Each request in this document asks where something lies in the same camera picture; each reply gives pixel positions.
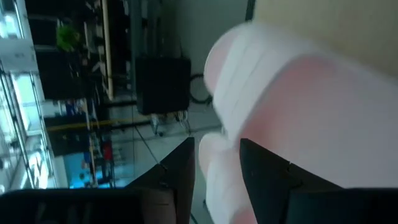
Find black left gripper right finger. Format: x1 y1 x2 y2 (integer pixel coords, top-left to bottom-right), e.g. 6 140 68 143
239 138 398 224

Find coiled black cable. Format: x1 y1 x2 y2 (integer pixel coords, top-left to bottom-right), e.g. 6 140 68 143
188 73 214 105

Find black box on floor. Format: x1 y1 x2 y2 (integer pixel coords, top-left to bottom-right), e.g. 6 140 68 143
135 57 192 116

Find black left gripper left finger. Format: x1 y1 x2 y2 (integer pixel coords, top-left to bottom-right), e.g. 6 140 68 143
0 136 196 224

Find white cable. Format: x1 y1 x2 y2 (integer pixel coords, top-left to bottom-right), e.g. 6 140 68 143
150 110 190 135

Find pink rubber slide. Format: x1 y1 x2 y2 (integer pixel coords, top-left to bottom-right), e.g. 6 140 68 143
198 133 259 224
203 21 398 190

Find small green potted plant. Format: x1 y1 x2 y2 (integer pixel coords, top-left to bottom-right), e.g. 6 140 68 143
55 24 81 52

